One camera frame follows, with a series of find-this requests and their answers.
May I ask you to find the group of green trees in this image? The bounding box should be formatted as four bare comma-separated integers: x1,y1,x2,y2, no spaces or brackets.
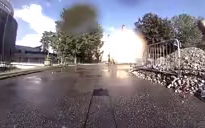
39,8,105,65

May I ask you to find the grey asphalt road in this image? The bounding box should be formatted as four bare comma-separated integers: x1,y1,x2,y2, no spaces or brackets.
0,63,205,128

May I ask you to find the row of leafy trees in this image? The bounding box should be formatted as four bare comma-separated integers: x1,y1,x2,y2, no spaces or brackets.
133,12,205,54

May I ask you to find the metal fence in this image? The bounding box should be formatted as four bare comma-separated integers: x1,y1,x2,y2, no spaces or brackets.
143,38,183,78

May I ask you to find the round building with columns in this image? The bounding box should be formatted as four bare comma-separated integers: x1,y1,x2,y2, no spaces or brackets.
0,0,19,63

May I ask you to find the pale pavement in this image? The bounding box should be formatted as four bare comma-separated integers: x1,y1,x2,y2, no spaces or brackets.
0,60,54,71

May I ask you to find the kerb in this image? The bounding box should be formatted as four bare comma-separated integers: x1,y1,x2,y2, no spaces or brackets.
0,65,63,83

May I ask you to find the low grey building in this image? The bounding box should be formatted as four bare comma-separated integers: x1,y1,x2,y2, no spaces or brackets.
13,44,58,64

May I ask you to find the pile of rubble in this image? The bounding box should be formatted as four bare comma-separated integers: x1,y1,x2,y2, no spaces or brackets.
131,46,205,108

